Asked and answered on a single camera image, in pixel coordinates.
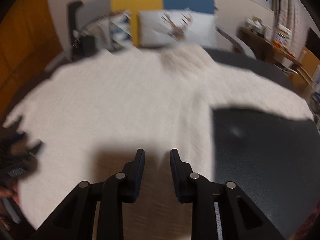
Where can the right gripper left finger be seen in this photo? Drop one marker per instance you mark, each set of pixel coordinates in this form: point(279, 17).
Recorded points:
point(96, 209)

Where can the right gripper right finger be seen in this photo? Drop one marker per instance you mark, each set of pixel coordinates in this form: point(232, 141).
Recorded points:
point(219, 211)

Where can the cream knitted sweater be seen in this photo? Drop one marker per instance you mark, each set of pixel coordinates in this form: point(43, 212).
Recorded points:
point(94, 114)

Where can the person left hand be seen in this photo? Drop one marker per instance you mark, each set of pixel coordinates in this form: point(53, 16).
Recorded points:
point(10, 193)

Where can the wooden wardrobe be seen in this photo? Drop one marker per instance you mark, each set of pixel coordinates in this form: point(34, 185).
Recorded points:
point(28, 43)

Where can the black handbag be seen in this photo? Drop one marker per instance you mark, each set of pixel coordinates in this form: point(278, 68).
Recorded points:
point(83, 45)

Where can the geometric triangle print pillow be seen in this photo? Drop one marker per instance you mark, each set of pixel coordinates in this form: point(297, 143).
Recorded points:
point(111, 32)

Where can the wooden side table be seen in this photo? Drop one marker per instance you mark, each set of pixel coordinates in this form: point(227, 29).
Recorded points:
point(266, 51)

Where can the grey yellow blue armchair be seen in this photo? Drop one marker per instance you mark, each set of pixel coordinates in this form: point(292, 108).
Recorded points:
point(70, 15)

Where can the white deer print pillow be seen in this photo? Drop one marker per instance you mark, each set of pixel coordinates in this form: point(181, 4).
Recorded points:
point(160, 28)

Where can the patterned beige curtain right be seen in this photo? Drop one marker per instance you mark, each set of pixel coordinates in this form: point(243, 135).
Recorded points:
point(287, 13)

